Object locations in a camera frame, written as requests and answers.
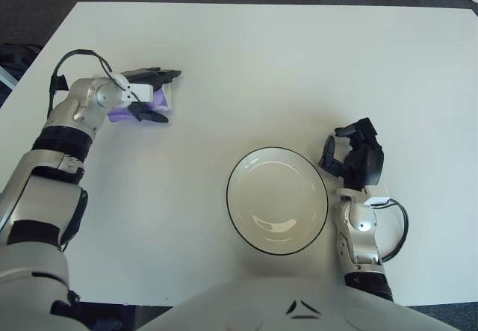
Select white plate with black rim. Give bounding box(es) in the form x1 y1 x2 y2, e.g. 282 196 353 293
226 146 329 255

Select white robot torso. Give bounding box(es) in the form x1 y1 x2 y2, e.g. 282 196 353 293
137 275 460 331

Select purple tissue paper pack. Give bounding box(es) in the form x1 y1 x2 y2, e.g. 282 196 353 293
106 84 176 123

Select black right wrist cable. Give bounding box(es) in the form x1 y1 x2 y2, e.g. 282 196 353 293
373 198 409 263

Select pale grey slanted bar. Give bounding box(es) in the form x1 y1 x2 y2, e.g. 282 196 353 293
0 65 18 93

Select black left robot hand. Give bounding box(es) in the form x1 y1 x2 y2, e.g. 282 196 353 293
119 68 182 124

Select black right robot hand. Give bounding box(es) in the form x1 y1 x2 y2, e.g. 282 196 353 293
318 117 385 190

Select dark bag on floor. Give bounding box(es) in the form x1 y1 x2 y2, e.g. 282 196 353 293
0 43 42 81

